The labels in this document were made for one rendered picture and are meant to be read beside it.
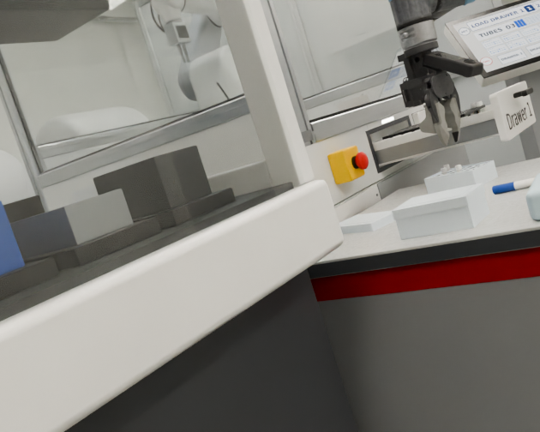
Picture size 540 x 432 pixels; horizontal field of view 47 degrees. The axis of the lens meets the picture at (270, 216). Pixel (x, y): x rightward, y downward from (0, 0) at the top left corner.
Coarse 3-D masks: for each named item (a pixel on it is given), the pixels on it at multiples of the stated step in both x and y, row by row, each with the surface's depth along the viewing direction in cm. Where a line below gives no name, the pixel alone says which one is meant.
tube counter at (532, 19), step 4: (528, 16) 230; (532, 16) 230; (536, 16) 229; (516, 20) 230; (520, 20) 229; (524, 20) 229; (528, 20) 229; (532, 20) 229; (536, 20) 228; (504, 24) 229; (508, 24) 229; (512, 24) 229; (516, 24) 228; (520, 24) 228; (524, 24) 228; (528, 24) 228; (508, 28) 228; (512, 28) 228; (516, 28) 227
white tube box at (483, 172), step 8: (464, 168) 136; (472, 168) 132; (480, 168) 129; (488, 168) 131; (432, 176) 138; (440, 176) 134; (448, 176) 132; (456, 176) 130; (464, 176) 129; (472, 176) 127; (480, 176) 129; (488, 176) 130; (496, 176) 132; (432, 184) 136; (440, 184) 134; (448, 184) 132; (456, 184) 131; (464, 184) 130; (472, 184) 128; (432, 192) 136
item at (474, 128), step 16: (448, 128) 148; (464, 128) 146; (480, 128) 144; (496, 128) 142; (384, 144) 158; (400, 144) 155; (416, 144) 153; (432, 144) 151; (448, 144) 149; (464, 144) 147; (384, 160) 159
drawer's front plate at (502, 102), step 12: (516, 84) 153; (492, 96) 139; (504, 96) 143; (528, 96) 160; (492, 108) 139; (504, 108) 141; (516, 108) 149; (528, 108) 158; (504, 120) 139; (516, 120) 147; (528, 120) 156; (504, 132) 139; (516, 132) 145
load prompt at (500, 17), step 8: (520, 8) 233; (528, 8) 232; (536, 8) 232; (488, 16) 233; (496, 16) 232; (504, 16) 231; (512, 16) 231; (472, 24) 231; (480, 24) 231; (488, 24) 230
